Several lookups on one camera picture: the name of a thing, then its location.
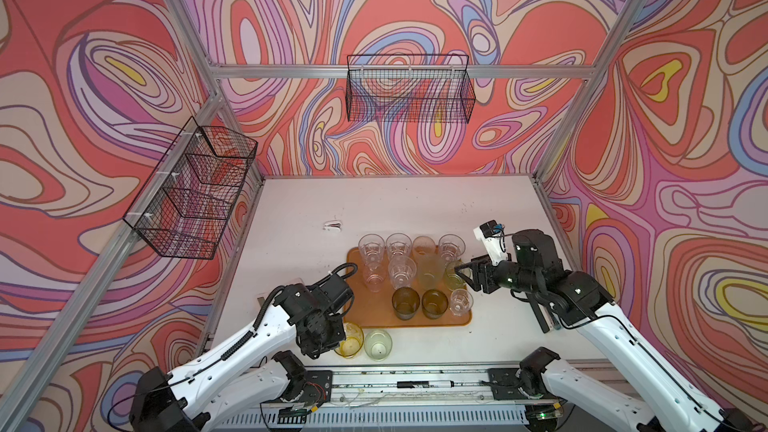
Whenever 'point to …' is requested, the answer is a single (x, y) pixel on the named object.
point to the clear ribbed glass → (451, 247)
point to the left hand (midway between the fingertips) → (344, 345)
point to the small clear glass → (460, 301)
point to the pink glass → (374, 274)
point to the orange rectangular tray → (375, 310)
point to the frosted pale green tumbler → (431, 268)
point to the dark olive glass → (405, 301)
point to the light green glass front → (378, 345)
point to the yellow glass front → (353, 341)
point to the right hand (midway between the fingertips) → (468, 273)
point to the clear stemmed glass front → (372, 248)
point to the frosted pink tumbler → (423, 247)
